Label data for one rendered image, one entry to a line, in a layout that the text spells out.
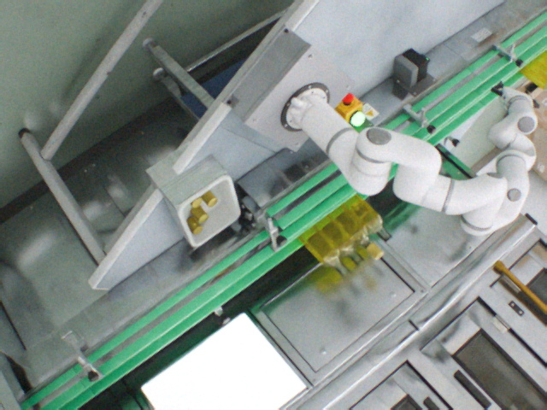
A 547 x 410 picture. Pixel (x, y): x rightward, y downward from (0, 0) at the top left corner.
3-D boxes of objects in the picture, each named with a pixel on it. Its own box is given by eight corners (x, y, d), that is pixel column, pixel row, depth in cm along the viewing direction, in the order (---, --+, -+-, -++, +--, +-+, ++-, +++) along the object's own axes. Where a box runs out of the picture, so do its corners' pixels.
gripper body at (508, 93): (499, 114, 176) (496, 101, 186) (530, 125, 176) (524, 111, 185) (508, 91, 172) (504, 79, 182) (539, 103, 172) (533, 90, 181)
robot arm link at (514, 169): (474, 143, 156) (457, 189, 165) (475, 187, 140) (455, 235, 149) (531, 161, 154) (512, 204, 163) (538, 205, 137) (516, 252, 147)
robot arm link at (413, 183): (438, 220, 143) (456, 173, 131) (343, 190, 147) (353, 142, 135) (444, 193, 149) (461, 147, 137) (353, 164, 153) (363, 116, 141)
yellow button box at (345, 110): (331, 115, 193) (346, 129, 190) (330, 100, 187) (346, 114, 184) (347, 104, 195) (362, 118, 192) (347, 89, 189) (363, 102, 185)
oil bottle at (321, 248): (285, 225, 195) (328, 272, 185) (284, 216, 190) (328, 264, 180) (298, 215, 196) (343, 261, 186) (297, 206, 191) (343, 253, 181)
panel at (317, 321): (137, 389, 183) (198, 477, 167) (134, 386, 180) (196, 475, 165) (357, 225, 206) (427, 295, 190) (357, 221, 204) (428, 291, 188)
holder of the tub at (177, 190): (182, 237, 186) (196, 254, 182) (159, 188, 163) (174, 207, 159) (226, 206, 191) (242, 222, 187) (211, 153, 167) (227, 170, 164)
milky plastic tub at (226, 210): (178, 230, 181) (194, 250, 177) (159, 189, 162) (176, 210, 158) (225, 197, 186) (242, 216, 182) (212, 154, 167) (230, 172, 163)
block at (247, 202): (243, 217, 188) (256, 232, 184) (238, 201, 180) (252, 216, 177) (251, 210, 189) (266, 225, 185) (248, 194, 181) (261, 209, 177)
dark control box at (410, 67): (392, 74, 200) (410, 88, 196) (393, 57, 194) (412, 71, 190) (409, 62, 203) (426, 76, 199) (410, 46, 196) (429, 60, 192)
